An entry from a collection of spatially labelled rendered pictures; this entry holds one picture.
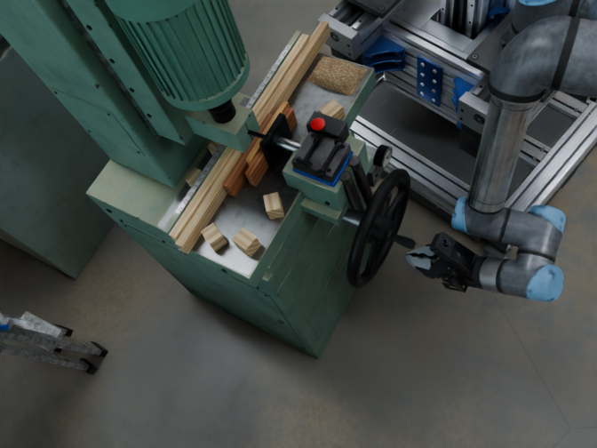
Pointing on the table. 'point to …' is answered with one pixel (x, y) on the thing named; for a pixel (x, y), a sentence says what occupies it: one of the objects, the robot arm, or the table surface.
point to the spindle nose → (223, 114)
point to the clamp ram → (282, 137)
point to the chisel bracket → (240, 124)
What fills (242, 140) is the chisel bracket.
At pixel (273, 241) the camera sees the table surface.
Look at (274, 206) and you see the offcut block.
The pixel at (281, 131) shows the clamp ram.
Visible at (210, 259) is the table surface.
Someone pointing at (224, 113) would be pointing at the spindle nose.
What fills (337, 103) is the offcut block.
